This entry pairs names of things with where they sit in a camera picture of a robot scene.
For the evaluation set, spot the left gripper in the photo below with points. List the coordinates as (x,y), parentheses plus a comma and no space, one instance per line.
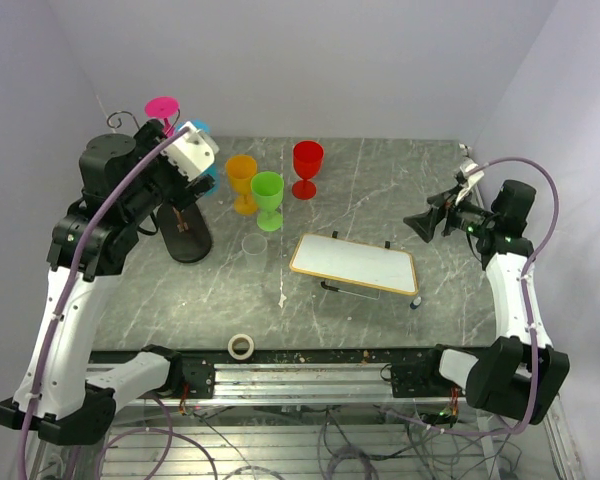
(184,191)

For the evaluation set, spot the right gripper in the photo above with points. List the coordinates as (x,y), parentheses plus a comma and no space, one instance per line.
(424,223)

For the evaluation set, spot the blue plastic wine glass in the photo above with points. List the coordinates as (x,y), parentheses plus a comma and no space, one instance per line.
(211,172)

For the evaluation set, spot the pink plastic wine glass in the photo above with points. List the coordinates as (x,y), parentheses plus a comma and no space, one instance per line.
(166,109)

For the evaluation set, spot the green plastic wine glass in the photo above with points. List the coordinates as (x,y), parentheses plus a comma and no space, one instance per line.
(268,190)

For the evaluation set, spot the red plastic wine glass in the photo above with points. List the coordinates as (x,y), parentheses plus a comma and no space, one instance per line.
(307,161)

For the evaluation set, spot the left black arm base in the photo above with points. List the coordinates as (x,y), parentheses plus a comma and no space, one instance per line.
(195,377)

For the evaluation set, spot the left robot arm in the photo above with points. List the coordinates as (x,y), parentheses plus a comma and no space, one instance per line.
(125,179)

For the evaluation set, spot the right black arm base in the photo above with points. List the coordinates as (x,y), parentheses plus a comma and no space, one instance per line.
(413,372)

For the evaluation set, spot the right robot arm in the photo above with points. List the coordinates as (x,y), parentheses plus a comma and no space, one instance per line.
(521,373)

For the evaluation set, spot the orange plastic wine glass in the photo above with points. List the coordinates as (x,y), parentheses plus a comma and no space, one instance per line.
(240,170)

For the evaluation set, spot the clear plastic cup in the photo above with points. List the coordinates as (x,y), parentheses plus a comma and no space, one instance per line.
(254,248)

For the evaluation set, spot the black marker pen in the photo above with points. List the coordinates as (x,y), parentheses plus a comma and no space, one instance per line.
(335,289)

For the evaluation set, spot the white tape roll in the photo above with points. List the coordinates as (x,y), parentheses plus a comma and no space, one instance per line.
(241,347)

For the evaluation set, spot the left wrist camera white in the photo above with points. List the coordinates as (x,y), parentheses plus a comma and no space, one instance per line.
(192,153)

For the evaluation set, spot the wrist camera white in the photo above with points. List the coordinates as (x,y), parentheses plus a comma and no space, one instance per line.
(469,176)
(192,153)

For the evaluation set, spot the copper wire wine glass rack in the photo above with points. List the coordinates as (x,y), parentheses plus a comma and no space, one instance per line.
(185,232)

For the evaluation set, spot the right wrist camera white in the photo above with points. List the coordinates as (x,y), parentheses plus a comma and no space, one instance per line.
(469,176)

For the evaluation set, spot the small whiteboard wooden frame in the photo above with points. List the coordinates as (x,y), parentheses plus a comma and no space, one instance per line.
(354,263)

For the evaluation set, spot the aluminium rail frame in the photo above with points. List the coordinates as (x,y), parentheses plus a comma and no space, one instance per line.
(296,384)

